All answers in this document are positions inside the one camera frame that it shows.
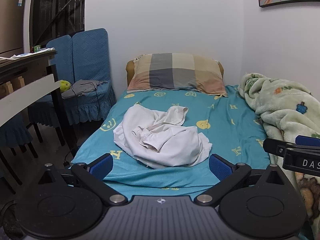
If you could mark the yellow-green plush toy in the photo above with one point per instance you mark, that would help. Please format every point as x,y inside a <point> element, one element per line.
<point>65,85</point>

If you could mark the brown cushion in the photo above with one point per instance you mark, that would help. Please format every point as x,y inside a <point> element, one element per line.
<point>129,72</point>

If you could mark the dark window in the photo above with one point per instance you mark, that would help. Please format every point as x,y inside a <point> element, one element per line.
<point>57,7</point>

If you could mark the checked pillow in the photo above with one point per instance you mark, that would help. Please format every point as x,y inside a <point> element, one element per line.
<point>175,72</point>

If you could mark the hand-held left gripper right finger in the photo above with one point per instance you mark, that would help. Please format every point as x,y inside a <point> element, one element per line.
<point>220,167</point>

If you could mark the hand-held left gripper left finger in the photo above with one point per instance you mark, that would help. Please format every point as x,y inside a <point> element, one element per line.
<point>102,166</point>

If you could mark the teal printed bed sheet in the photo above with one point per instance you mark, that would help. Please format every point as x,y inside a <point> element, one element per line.
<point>225,135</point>

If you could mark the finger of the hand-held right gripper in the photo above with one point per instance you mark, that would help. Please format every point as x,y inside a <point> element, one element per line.
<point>275,148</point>
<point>308,140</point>

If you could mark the grey cloth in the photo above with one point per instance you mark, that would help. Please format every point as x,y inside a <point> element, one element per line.
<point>82,86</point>

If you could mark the green fleece blanket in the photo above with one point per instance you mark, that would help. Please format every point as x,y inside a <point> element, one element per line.
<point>282,105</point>

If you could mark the wooden table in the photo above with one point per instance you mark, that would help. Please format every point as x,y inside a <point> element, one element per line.
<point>25,67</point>

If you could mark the white t-shirt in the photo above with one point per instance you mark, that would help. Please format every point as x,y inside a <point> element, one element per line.
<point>175,147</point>

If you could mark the beige refrigerator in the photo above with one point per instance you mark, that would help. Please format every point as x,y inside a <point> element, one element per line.
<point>11,22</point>

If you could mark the white papers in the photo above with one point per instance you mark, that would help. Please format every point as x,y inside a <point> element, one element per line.
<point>30,53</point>

